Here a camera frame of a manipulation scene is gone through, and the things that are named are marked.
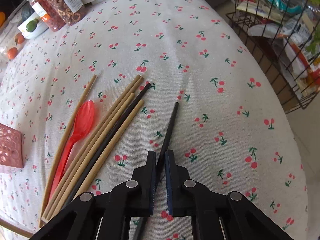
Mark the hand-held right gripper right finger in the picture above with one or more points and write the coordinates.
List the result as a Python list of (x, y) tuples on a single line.
[(169, 180)]

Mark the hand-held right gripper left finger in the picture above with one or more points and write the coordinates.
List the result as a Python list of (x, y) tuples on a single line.
[(151, 180)]

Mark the black chopstick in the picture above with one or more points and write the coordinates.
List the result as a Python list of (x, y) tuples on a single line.
[(170, 127), (120, 122)]

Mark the red plastic spoon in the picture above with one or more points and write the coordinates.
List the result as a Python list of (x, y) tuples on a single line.
[(85, 120)]

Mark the pink utensil holder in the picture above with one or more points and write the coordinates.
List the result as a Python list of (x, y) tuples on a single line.
[(10, 147)]

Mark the cherry print tablecloth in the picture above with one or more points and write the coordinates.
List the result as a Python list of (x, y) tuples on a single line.
[(200, 80)]

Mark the glass jar with tangerines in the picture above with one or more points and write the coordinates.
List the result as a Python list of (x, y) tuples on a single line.
[(12, 52)]

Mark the pile of snack packets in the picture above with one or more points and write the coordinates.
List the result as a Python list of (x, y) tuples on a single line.
[(295, 37)]

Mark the clear jar of dried rings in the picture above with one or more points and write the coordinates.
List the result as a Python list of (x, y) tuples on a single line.
[(67, 7)]

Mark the clear jar of red berries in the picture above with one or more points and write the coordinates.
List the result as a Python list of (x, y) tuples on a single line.
[(47, 15)]

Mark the white pot with green knob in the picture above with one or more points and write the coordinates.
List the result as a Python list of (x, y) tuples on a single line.
[(30, 26)]

